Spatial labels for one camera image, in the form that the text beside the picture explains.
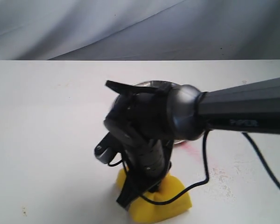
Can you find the round stainless steel plate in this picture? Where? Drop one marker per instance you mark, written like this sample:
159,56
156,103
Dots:
156,84

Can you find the grey-white backdrop cloth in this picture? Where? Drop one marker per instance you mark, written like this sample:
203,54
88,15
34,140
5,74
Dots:
139,29

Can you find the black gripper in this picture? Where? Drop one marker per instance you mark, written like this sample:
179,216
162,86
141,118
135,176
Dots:
147,166

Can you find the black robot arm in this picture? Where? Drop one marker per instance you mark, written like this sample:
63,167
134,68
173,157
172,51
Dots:
147,120

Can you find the yellow sponge block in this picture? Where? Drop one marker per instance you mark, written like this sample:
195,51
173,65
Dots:
143,212

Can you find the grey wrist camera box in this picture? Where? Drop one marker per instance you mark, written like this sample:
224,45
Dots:
107,149

